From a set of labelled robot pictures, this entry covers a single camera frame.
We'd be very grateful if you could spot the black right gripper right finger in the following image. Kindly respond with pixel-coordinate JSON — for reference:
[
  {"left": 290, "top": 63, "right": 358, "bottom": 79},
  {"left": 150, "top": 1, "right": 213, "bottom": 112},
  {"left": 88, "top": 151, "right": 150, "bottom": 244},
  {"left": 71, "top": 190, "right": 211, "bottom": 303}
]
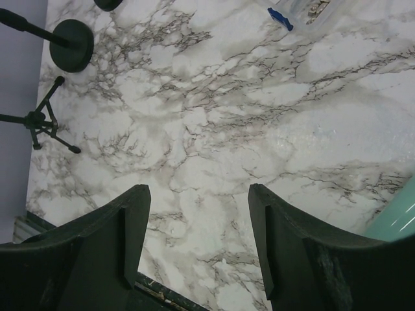
[{"left": 248, "top": 184, "right": 414, "bottom": 310}]

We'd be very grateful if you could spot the clear screw organizer box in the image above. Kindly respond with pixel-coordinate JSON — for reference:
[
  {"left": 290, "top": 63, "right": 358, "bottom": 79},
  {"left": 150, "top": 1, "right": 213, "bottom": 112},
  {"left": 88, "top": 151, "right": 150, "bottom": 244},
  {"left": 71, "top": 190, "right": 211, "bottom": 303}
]
[{"left": 263, "top": 0, "right": 345, "bottom": 33}]

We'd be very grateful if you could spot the black clip microphone stand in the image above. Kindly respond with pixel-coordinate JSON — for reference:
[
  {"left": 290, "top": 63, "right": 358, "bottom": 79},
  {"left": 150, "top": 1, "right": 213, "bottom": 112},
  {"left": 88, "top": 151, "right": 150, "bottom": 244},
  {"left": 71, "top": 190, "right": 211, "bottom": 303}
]
[{"left": 1, "top": 8, "right": 94, "bottom": 73}]

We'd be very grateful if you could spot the black shock mount tripod stand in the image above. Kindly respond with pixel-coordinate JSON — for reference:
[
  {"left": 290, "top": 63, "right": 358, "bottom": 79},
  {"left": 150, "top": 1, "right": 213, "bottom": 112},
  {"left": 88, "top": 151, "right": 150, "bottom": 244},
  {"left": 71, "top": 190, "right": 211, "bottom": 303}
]
[{"left": 1, "top": 76, "right": 81, "bottom": 154}]

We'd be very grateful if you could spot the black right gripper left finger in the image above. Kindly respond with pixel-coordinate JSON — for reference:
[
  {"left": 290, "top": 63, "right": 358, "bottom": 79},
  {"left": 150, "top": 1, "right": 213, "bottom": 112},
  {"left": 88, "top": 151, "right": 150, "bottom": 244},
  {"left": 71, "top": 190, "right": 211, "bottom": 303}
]
[{"left": 1, "top": 185, "right": 151, "bottom": 310}]

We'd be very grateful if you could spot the mint green microphone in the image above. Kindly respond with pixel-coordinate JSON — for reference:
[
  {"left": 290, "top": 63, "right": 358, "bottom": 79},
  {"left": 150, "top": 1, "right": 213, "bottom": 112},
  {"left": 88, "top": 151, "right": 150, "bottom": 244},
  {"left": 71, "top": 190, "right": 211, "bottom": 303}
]
[{"left": 363, "top": 177, "right": 415, "bottom": 242}]

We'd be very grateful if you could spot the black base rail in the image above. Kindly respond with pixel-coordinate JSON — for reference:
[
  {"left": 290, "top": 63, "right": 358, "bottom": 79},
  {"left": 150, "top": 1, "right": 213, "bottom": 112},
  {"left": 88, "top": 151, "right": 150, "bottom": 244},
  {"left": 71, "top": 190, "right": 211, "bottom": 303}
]
[{"left": 12, "top": 212, "right": 204, "bottom": 310}]

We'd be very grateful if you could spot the black round base stand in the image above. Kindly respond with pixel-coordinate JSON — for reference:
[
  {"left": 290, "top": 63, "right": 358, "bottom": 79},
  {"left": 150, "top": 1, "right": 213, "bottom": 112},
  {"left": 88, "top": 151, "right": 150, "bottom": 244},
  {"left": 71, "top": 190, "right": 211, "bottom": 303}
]
[{"left": 94, "top": 0, "right": 123, "bottom": 12}]

